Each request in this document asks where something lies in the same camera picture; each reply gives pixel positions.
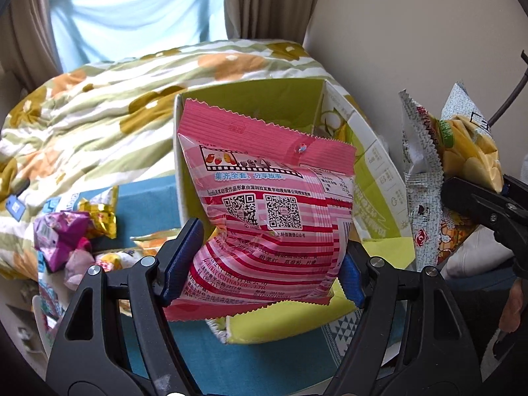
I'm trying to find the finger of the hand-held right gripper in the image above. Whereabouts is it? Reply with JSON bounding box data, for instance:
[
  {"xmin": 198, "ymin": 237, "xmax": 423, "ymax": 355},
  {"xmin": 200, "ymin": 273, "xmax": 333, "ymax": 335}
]
[
  {"xmin": 500, "ymin": 174, "xmax": 528, "ymax": 220},
  {"xmin": 441, "ymin": 177, "xmax": 528, "ymax": 265}
]

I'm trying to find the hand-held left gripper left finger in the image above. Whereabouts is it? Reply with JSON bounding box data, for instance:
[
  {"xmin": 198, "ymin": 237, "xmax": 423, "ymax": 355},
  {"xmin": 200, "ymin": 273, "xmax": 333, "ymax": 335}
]
[{"xmin": 45, "ymin": 216, "xmax": 207, "ymax": 396}]

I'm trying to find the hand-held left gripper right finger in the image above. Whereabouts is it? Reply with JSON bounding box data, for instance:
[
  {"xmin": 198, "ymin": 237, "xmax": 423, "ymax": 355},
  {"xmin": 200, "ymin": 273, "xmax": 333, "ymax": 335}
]
[{"xmin": 326, "ymin": 241, "xmax": 483, "ymax": 396}]

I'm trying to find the white potato chip bag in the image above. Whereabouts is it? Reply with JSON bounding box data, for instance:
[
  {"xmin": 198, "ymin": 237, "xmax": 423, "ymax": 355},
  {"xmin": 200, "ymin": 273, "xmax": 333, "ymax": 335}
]
[{"xmin": 398, "ymin": 82, "xmax": 503, "ymax": 265}]

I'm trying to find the green cardboard box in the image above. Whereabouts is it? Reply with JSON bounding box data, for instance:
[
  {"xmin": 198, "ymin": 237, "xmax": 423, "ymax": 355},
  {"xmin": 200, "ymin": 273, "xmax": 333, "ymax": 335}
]
[{"xmin": 173, "ymin": 76, "xmax": 416, "ymax": 346}]

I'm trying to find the pink striped snack bag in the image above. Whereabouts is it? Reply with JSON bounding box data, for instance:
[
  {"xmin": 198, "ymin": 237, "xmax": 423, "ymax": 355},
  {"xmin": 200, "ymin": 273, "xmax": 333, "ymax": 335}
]
[{"xmin": 165, "ymin": 98, "xmax": 357, "ymax": 323}]

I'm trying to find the person's right hand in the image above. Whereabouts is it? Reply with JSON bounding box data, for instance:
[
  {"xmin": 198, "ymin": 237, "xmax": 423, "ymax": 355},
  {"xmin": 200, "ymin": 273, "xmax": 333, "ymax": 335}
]
[{"xmin": 497, "ymin": 276, "xmax": 528, "ymax": 357}]

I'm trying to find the orange snack packet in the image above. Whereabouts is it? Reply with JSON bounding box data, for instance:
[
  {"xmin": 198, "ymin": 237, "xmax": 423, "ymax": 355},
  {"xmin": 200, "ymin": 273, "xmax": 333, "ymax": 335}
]
[{"xmin": 131, "ymin": 229, "xmax": 183, "ymax": 257}]

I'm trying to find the white yellow snack packet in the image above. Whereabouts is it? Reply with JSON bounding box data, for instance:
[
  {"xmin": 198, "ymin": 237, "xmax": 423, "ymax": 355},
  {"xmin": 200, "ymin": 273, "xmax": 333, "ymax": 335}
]
[{"xmin": 95, "ymin": 247, "xmax": 138, "ymax": 272}]

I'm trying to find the gold foil snack packet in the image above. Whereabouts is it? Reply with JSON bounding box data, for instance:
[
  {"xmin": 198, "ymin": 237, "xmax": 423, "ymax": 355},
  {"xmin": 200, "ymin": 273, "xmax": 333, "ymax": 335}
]
[{"xmin": 78, "ymin": 185, "xmax": 120, "ymax": 240}]

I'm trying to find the pale pink snack packet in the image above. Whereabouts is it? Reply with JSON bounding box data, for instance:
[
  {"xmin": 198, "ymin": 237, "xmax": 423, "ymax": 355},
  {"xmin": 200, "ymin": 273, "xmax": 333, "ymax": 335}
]
[{"xmin": 64, "ymin": 237, "xmax": 98, "ymax": 290}]

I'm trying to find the purple snack packet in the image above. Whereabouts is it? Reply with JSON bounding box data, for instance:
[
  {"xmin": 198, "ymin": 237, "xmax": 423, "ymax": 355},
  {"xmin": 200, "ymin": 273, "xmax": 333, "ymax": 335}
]
[{"xmin": 33, "ymin": 210, "xmax": 95, "ymax": 273}]

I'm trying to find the blue patterned mat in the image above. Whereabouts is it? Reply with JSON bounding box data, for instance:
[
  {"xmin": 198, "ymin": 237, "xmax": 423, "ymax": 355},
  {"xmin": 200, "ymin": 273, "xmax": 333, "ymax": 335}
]
[{"xmin": 37, "ymin": 175, "xmax": 413, "ymax": 396}]

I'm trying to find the floral quilt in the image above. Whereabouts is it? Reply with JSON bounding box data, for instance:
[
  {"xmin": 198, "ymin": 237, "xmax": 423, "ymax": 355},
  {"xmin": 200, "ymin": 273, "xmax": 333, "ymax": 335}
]
[{"xmin": 0, "ymin": 38, "xmax": 343, "ymax": 281}]

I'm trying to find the blue card tag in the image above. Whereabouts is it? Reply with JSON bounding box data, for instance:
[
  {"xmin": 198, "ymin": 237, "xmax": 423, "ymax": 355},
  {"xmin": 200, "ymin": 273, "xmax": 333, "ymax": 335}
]
[{"xmin": 6, "ymin": 196, "xmax": 24, "ymax": 220}]

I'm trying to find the light blue sheet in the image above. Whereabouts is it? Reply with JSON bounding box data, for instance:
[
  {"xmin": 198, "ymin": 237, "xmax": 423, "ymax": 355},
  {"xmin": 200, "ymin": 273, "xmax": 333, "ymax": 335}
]
[{"xmin": 49, "ymin": 0, "xmax": 229, "ymax": 73}]

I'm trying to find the beige curtain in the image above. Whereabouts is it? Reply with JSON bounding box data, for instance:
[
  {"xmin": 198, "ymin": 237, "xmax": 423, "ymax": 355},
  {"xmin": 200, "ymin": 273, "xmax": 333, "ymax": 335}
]
[
  {"xmin": 0, "ymin": 0, "xmax": 75, "ymax": 91},
  {"xmin": 223, "ymin": 0, "xmax": 323, "ymax": 50}
]

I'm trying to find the black cable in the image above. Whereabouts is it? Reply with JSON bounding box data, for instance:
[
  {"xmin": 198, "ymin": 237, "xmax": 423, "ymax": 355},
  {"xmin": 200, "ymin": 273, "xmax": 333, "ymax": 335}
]
[{"xmin": 490, "ymin": 49, "xmax": 528, "ymax": 125}]

